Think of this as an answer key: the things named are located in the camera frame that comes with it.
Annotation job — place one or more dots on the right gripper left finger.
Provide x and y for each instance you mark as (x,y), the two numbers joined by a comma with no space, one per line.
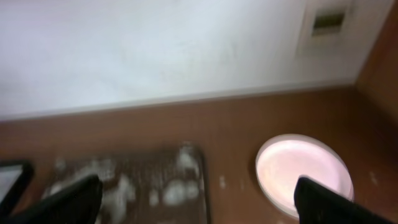
(79,203)

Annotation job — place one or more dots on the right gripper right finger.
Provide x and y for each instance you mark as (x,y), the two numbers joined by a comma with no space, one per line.
(316,204)

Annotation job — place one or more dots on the pink white plate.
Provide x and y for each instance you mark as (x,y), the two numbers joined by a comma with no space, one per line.
(283,159)

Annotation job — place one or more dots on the black soapy water tray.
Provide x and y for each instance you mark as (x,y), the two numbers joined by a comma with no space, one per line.
(16,176)

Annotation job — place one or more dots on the dark brown serving tray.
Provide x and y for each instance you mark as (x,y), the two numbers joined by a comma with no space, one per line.
(162,186)

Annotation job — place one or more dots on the white wall outlet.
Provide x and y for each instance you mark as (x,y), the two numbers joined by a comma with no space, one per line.
(324,26)

